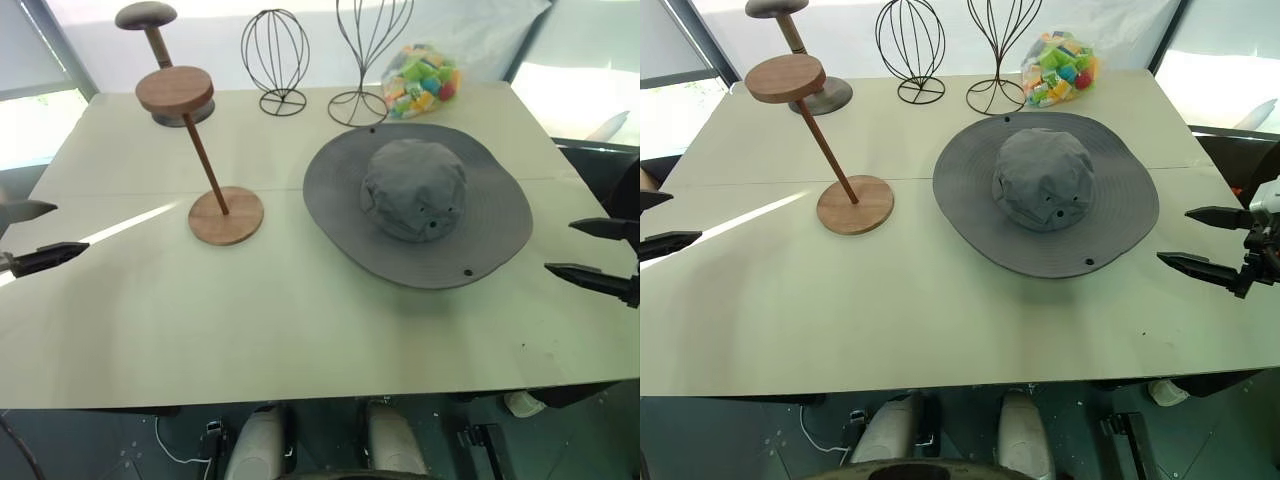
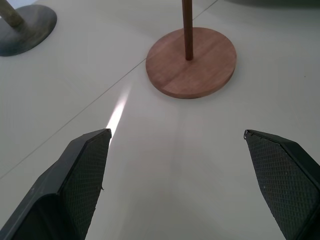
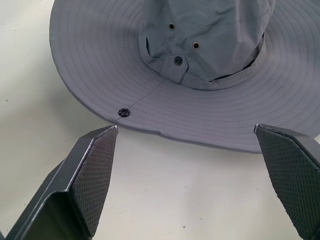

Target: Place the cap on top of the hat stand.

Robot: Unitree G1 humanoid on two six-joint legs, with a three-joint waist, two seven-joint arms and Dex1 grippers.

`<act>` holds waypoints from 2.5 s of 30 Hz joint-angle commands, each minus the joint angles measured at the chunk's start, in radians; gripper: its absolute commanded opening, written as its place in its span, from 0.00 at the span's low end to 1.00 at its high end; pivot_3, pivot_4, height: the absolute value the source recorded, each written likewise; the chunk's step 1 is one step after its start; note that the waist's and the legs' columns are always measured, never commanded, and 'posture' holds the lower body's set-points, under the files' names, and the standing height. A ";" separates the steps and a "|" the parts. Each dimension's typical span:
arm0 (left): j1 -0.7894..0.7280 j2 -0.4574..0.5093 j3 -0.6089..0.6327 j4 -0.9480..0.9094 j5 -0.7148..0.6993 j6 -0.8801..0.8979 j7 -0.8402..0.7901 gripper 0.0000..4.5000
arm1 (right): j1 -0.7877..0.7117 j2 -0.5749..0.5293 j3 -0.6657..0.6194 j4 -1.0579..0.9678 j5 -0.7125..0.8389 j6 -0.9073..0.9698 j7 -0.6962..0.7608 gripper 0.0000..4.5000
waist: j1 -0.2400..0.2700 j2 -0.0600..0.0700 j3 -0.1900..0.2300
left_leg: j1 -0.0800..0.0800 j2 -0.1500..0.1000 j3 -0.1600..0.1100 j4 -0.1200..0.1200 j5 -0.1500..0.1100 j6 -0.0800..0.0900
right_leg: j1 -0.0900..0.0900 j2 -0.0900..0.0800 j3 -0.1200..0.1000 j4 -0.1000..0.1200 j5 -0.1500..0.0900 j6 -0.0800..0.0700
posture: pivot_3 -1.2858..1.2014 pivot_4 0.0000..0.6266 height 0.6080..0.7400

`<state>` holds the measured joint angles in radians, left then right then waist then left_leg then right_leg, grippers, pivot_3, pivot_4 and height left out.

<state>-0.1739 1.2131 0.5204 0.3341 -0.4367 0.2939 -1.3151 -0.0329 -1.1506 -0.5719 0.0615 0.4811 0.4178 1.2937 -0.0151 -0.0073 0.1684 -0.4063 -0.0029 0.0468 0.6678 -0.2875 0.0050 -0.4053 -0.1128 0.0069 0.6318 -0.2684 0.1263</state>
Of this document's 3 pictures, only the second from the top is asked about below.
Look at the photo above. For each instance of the brown wooden round stand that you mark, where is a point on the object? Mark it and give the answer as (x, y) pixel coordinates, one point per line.
(191, 62)

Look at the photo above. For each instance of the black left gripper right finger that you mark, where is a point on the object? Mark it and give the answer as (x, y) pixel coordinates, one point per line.
(287, 180)

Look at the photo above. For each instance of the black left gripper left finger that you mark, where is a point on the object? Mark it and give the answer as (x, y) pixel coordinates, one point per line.
(62, 190)

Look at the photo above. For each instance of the grey-green wooden stand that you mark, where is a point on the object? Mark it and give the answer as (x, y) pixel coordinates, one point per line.
(22, 30)

